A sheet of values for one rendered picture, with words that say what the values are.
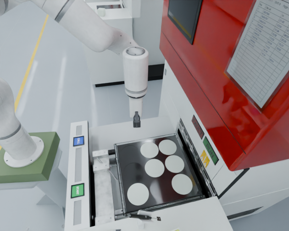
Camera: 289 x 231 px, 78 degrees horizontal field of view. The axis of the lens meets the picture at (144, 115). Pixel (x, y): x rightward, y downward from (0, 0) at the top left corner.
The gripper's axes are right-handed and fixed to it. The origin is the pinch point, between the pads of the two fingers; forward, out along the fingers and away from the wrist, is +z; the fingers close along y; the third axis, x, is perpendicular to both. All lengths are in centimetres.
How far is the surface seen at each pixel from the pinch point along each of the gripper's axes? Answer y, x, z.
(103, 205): 26.5, -15.6, 28.6
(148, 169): 11.0, 5.4, 26.2
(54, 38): -334, -173, 105
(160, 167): 9.6, 11.6, 26.2
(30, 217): 7, -92, 114
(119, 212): 28.9, -8.3, 31.7
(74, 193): 24.1, -27.0, 20.0
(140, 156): 3.4, 1.4, 26.0
